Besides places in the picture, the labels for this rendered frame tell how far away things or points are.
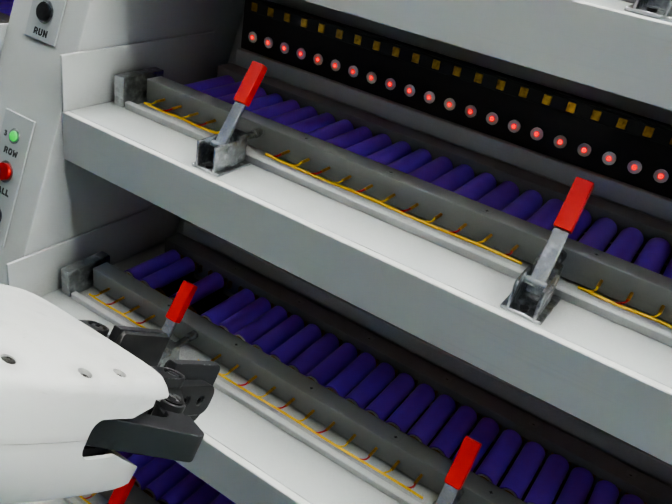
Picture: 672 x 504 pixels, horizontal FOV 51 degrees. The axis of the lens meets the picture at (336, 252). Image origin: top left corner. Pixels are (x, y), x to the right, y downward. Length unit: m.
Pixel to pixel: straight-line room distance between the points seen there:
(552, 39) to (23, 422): 0.36
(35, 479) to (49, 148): 0.45
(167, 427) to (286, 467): 0.29
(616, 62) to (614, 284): 0.15
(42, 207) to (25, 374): 0.46
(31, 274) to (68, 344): 0.44
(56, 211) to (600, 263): 0.47
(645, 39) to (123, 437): 0.35
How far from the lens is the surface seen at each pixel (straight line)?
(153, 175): 0.60
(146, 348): 0.38
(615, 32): 0.46
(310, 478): 0.56
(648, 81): 0.46
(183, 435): 0.29
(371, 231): 0.51
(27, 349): 0.26
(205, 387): 0.35
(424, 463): 0.56
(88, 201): 0.73
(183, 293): 0.61
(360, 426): 0.58
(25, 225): 0.70
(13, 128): 0.71
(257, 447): 0.58
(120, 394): 0.27
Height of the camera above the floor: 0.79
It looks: 12 degrees down
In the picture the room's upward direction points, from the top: 20 degrees clockwise
